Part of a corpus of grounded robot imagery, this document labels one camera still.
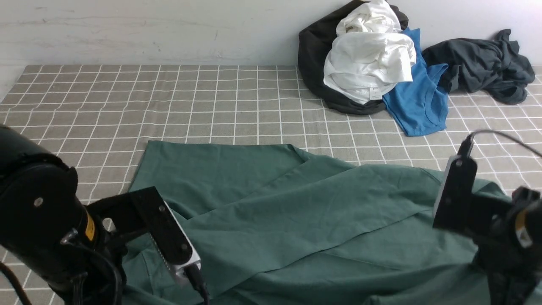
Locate dark grey crumpled shirt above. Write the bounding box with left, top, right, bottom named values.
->
left=422, top=29, right=536, bottom=105

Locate grey checked tablecloth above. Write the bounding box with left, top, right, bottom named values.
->
left=1, top=65, right=541, bottom=203

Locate blue t-shirt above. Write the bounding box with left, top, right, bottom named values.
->
left=383, top=28, right=448, bottom=137

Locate white crumpled shirt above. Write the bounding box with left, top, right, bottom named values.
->
left=323, top=0, right=417, bottom=104

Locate black garment under pile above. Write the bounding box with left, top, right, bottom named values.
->
left=298, top=0, right=409, bottom=116

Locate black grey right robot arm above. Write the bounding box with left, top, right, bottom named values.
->
left=473, top=186, right=541, bottom=305

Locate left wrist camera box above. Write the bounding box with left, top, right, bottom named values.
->
left=87, top=187, right=203, bottom=286

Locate black right camera cable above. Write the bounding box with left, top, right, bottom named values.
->
left=456, top=130, right=542, bottom=159

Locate green long-sleeved shirt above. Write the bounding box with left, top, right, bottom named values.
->
left=129, top=141, right=490, bottom=305

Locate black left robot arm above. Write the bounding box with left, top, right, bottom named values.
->
left=0, top=125, right=125, bottom=305

